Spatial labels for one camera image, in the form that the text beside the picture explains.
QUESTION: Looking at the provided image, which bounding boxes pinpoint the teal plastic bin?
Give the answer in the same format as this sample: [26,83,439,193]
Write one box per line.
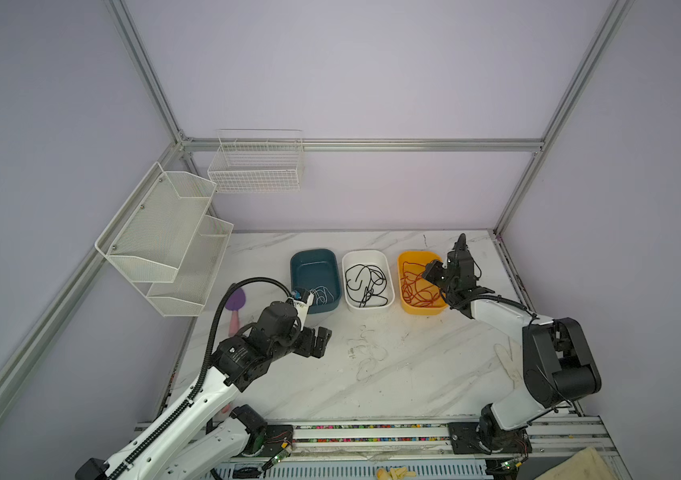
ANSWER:
[290,248,342,314]

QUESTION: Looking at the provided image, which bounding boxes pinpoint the white work glove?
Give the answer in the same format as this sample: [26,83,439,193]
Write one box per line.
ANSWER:
[493,344,523,389]

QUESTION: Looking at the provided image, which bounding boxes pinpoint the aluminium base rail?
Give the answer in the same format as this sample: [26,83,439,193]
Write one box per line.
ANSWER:
[117,416,617,480]

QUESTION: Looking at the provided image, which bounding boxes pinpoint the white plastic bin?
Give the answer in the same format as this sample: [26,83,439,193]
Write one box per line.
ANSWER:
[341,250,396,314]

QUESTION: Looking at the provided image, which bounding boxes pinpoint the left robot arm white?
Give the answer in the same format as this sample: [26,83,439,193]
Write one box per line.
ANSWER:
[76,277,332,479]

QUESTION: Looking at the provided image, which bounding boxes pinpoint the white mesh two-tier shelf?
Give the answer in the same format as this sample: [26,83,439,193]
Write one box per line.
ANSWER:
[94,163,234,317]

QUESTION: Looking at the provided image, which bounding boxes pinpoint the red cable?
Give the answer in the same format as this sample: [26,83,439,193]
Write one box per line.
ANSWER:
[401,260,446,310]

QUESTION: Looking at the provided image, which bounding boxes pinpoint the yellow plastic bin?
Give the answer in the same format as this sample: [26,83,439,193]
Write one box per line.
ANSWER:
[397,250,446,316]

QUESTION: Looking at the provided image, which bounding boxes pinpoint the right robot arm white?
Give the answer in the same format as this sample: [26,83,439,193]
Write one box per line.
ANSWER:
[422,234,602,454]

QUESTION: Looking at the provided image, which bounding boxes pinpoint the white wire basket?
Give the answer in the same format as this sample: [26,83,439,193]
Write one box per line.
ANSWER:
[208,129,304,194]

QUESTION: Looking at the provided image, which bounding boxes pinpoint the black cable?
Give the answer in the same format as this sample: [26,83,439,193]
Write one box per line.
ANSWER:
[344,263,390,308]

